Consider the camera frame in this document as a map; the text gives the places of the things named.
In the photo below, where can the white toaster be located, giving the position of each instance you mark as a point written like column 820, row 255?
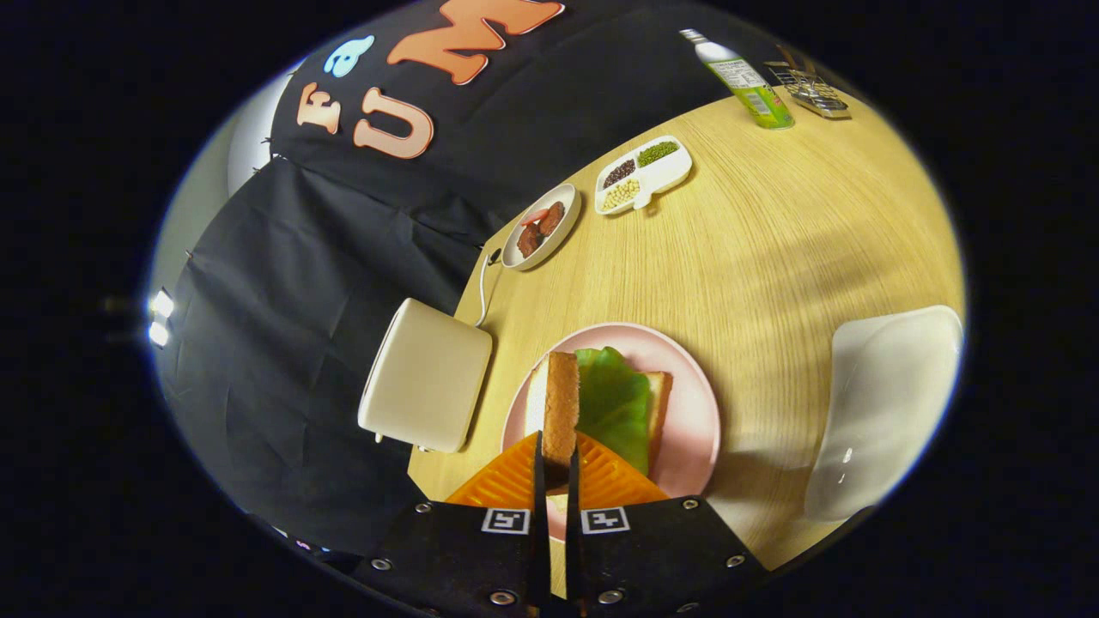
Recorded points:
column 425, row 373

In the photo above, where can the black backdrop cloth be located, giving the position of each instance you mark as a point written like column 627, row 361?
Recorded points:
column 326, row 257

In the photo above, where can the pile of green beans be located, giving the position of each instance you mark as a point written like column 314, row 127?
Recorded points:
column 658, row 153

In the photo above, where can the toasted bread slice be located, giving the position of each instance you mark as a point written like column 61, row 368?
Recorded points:
column 561, row 403

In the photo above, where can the round white plate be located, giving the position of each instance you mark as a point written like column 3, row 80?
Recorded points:
column 562, row 236

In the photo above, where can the red sausage slice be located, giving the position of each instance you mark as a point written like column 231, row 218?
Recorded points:
column 534, row 215

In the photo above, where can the green drink bottle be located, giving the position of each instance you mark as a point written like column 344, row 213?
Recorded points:
column 747, row 86

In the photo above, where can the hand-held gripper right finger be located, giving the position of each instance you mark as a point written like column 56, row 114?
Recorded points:
column 652, row 558

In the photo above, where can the white rectangular plate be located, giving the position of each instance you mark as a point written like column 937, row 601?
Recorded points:
column 893, row 395

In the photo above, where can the pile of dark red beans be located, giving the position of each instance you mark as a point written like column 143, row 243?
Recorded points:
column 619, row 173

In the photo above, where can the white bread slice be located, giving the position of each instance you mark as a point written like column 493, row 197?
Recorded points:
column 659, row 403

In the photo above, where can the divided white dish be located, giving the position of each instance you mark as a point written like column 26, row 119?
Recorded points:
column 665, row 176

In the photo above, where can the brown meat piece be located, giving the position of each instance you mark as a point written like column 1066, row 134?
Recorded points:
column 551, row 218
column 530, row 240

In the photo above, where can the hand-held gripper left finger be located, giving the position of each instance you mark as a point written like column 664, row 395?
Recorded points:
column 464, row 558

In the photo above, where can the pink plate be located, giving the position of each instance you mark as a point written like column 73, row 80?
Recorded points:
column 691, row 412

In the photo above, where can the green lettuce leaf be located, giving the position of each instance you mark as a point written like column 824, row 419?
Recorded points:
column 614, row 408

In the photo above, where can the pile of yellow soybeans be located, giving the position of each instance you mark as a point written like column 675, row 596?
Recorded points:
column 621, row 194

